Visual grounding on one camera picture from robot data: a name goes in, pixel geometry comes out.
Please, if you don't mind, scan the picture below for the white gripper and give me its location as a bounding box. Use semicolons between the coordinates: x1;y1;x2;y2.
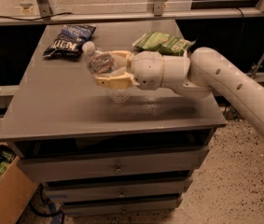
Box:
95;50;163;91

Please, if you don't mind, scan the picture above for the dark blue kettle chip bag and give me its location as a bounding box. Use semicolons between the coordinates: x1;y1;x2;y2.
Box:
43;25;96;59

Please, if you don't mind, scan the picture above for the clear plastic water bottle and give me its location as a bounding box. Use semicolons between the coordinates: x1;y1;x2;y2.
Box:
82;41;130;104

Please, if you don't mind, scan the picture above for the grey metal rail frame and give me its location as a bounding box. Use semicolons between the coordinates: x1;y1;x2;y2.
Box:
0;0;264;25

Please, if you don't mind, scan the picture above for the cardboard box with snacks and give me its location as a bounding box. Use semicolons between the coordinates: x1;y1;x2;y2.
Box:
0;143;37;224

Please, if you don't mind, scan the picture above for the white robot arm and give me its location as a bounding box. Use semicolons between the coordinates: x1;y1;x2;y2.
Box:
95;47;264;138

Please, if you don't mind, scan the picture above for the black cable on rail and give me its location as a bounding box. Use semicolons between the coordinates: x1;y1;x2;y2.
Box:
0;11;74;21

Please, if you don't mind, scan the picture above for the grey drawer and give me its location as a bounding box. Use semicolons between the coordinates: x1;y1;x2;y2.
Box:
45;176;192;203
18;146;209;182
63;194;181;217

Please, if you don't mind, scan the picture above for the grey drawer cabinet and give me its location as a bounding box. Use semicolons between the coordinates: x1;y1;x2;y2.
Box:
0;19;228;218

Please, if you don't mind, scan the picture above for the bottom grey drawer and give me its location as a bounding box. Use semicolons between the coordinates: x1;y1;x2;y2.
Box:
63;194;181;217

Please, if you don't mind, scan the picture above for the green chip bag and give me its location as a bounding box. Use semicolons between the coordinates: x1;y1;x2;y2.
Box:
132;31;195;56

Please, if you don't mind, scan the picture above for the middle grey drawer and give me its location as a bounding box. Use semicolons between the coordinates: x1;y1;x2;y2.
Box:
45;176;192;203

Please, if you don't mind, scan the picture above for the top grey drawer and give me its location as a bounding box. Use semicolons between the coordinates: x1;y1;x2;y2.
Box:
18;146;209;182

